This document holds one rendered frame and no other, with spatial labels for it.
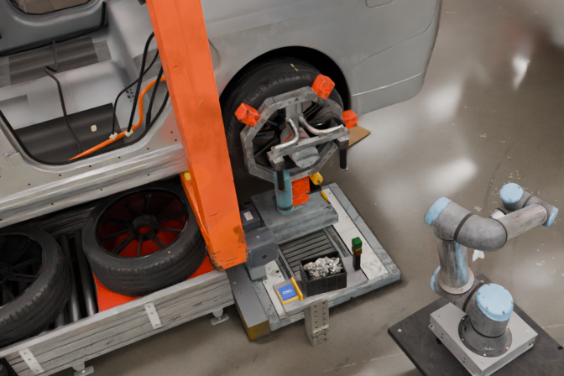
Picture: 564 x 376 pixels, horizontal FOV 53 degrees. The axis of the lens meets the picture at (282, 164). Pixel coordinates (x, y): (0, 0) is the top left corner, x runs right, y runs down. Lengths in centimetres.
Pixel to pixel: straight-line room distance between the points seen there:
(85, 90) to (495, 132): 287
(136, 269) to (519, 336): 181
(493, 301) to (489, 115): 231
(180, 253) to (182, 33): 133
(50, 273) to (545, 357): 237
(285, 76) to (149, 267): 116
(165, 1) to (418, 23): 159
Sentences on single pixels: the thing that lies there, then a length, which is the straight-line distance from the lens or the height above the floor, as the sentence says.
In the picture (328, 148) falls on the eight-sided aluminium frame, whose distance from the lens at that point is 306.
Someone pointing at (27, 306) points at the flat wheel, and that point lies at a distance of 304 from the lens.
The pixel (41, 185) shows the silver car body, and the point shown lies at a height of 92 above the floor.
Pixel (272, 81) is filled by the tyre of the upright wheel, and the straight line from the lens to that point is 278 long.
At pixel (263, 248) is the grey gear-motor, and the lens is 303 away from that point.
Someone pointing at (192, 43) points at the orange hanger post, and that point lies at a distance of 201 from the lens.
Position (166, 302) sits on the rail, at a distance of 298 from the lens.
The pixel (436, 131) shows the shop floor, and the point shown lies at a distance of 437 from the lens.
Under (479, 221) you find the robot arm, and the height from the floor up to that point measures 122.
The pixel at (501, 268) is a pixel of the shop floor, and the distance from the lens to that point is 353.
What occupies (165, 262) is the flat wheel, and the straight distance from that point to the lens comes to 294.
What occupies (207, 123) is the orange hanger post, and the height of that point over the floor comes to 139.
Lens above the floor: 269
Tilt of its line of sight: 41 degrees down
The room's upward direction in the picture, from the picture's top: 6 degrees counter-clockwise
